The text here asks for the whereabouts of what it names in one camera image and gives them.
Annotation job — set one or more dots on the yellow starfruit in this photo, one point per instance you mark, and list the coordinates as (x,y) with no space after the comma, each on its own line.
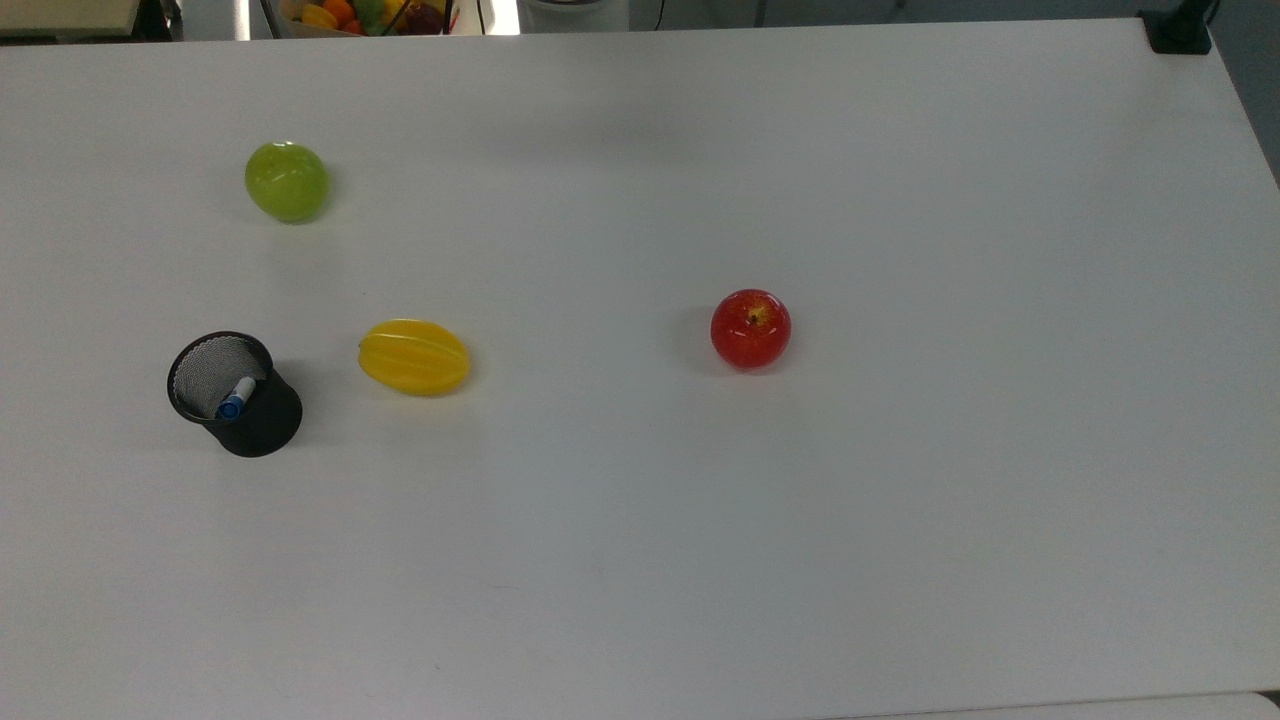
(414,357)

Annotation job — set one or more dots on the black mesh pen cup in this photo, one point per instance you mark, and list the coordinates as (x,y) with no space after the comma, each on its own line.
(262,422)

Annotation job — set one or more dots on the blue white marker pen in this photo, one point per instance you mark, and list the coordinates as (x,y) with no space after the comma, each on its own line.
(235,397)

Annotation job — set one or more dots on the red apple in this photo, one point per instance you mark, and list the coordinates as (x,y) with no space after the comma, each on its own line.
(750,330)

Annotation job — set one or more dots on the green apple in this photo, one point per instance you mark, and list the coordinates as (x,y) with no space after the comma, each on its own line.
(287,182)

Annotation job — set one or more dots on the bowl of mixed fruit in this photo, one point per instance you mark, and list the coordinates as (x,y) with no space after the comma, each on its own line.
(350,14)

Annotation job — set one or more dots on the beige board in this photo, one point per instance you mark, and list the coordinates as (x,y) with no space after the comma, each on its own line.
(65,15)

